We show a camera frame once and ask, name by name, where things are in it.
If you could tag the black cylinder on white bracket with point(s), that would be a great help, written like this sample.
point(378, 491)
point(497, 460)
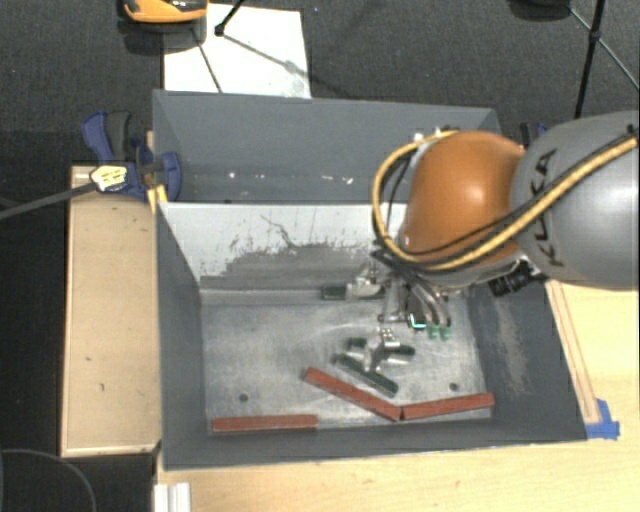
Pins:
point(510, 283)

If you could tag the red-brown flat block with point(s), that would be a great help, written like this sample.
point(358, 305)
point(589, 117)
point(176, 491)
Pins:
point(265, 423)
point(350, 393)
point(447, 405)

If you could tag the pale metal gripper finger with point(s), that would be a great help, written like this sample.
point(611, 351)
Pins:
point(375, 357)
point(398, 358)

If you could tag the grey metal bin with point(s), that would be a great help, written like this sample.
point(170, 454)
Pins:
point(260, 340)

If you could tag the dark green flat block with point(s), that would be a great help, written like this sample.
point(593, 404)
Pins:
point(356, 343)
point(333, 292)
point(386, 385)

